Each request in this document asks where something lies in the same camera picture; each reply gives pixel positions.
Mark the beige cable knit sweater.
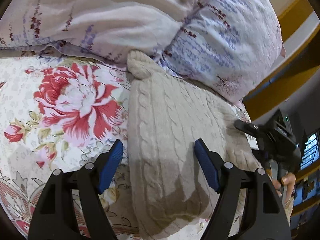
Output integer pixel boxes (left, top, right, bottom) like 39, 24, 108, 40
126, 50, 273, 240

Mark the barred window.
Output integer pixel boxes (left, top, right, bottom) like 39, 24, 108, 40
299, 129, 320, 171

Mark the floral bedsheet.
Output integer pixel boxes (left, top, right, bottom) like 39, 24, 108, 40
0, 52, 275, 240

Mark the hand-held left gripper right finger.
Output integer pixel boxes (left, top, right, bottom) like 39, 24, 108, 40
194, 138, 292, 240

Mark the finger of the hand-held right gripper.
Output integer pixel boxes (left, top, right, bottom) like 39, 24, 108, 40
234, 119, 266, 138

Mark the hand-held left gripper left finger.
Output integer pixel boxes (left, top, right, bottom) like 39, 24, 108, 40
27, 139, 124, 240

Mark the yellow wooden door frame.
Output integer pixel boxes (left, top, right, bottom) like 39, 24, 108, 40
243, 0, 320, 122

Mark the person's right hand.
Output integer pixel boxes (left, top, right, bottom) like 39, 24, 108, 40
271, 173, 297, 207

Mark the pink lavender print pillow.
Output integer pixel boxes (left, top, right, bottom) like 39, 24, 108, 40
0, 0, 287, 105

